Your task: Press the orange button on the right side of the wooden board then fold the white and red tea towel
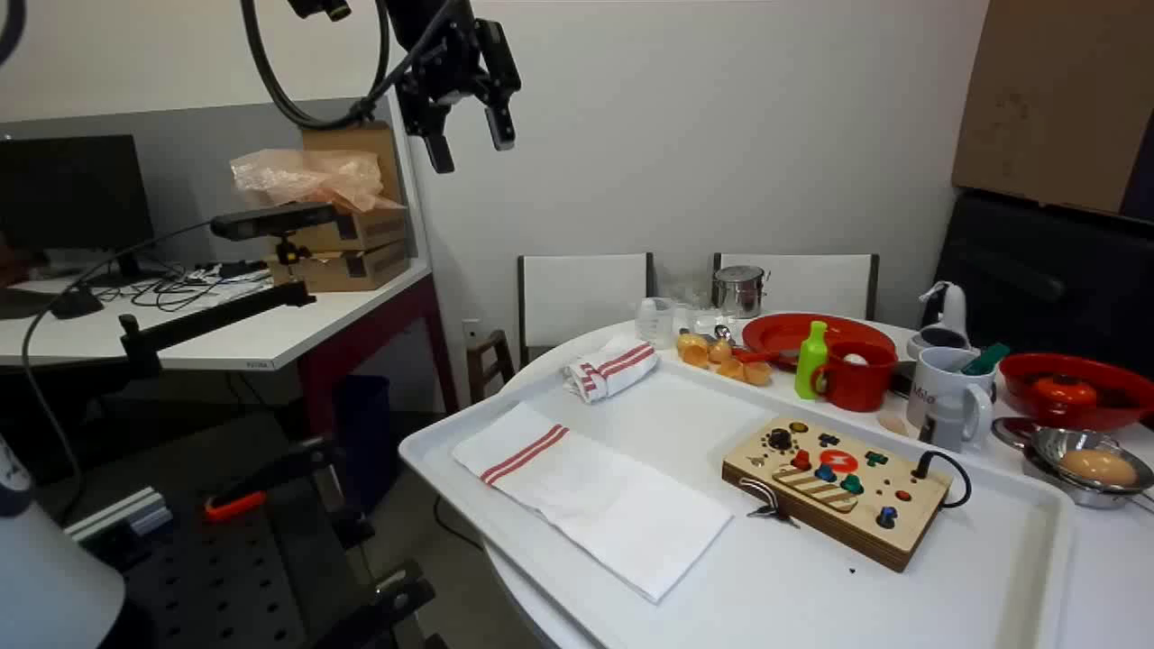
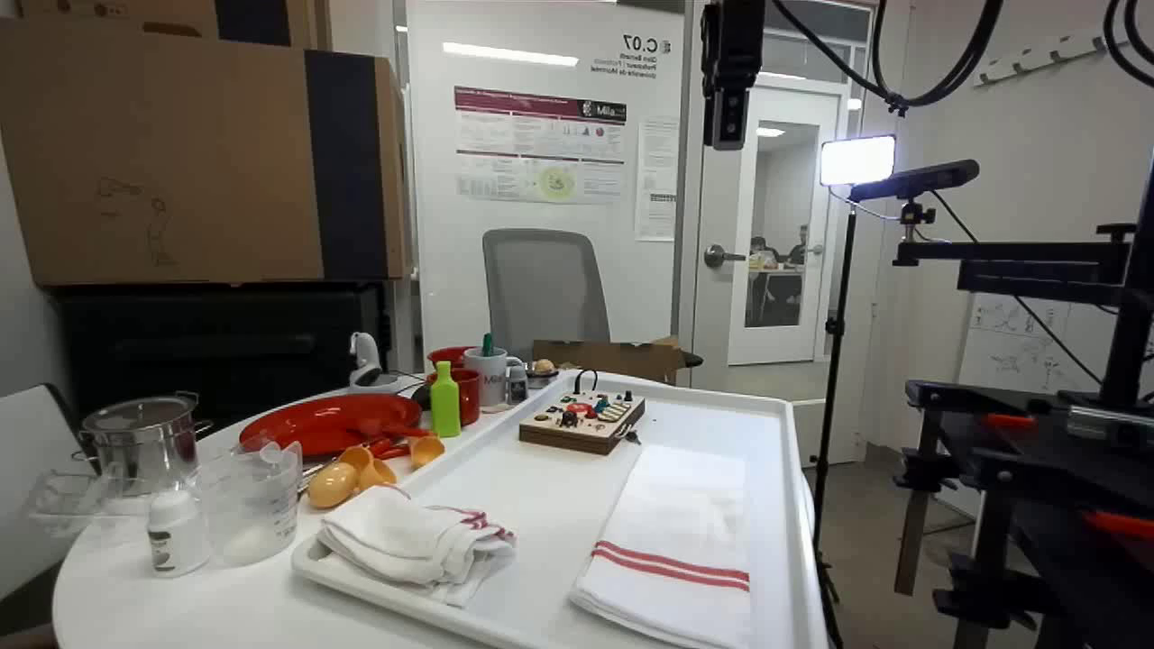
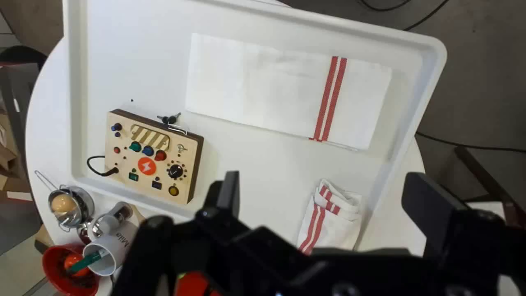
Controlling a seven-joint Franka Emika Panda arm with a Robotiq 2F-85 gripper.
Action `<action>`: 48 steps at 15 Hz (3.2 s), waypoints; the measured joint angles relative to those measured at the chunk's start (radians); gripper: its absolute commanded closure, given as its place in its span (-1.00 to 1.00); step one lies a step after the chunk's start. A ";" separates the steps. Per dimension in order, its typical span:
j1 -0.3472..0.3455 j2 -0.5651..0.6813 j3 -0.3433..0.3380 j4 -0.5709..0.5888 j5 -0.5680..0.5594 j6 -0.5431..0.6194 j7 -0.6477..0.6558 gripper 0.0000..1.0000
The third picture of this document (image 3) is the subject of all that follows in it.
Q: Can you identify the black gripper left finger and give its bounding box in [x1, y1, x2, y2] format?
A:
[197, 171, 240, 219]

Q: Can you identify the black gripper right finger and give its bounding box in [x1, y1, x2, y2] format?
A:
[401, 173, 496, 258]

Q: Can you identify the wooden busy board with buttons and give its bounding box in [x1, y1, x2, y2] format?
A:
[105, 109, 203, 206]

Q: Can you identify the white red-striped towel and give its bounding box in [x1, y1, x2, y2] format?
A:
[295, 179, 363, 253]
[185, 35, 392, 150]

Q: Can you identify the crumpled white red-striped towel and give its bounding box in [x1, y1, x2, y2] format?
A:
[295, 179, 363, 253]

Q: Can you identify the large white plastic tray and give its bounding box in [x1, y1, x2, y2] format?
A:
[62, 0, 447, 237]

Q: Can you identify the metal strainer with egg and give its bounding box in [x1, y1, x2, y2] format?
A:
[34, 171, 95, 232]

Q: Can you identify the red bowl with tomato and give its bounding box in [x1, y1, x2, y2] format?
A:
[41, 245, 98, 296]

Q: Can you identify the black cable on board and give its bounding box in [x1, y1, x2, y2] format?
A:
[85, 155, 120, 179]

